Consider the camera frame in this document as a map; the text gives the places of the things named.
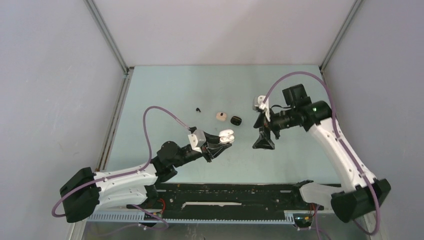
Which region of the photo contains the beige earbud charging case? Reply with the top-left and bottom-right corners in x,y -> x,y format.
215,112 -> 227,122

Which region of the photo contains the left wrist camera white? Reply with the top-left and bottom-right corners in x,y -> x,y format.
188,129 -> 207,153

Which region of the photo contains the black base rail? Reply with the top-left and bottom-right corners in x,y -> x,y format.
139,183 -> 316,220

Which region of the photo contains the white earbud charging case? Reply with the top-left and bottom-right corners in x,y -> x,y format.
218,129 -> 235,144

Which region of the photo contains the white slotted cable duct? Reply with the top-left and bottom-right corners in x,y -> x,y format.
86,211 -> 295,225

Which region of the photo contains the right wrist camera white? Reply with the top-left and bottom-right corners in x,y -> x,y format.
252,95 -> 271,122

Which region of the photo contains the purple cable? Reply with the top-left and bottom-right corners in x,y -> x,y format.
51,105 -> 196,219
261,71 -> 382,237

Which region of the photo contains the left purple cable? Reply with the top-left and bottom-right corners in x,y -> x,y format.
51,105 -> 196,219

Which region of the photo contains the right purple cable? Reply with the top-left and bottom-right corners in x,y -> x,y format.
261,71 -> 382,237

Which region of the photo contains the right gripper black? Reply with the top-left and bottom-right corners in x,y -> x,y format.
252,106 -> 297,150

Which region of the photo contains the aluminium frame post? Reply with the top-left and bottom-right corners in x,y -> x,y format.
83,0 -> 129,75
319,0 -> 365,74

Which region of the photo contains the right aluminium frame post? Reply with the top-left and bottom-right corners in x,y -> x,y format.
319,0 -> 365,74

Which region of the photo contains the left aluminium frame post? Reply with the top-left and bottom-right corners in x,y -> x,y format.
83,0 -> 129,75

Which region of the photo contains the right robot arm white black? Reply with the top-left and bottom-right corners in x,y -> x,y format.
252,84 -> 391,223

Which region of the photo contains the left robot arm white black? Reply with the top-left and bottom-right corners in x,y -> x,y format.
59,129 -> 235,223

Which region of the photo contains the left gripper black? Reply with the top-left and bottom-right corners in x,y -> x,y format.
172,130 -> 231,168

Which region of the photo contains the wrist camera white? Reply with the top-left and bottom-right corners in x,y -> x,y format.
188,129 -> 207,153
252,95 -> 271,122

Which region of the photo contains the black earbud charging case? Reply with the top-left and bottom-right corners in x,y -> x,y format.
230,116 -> 243,126

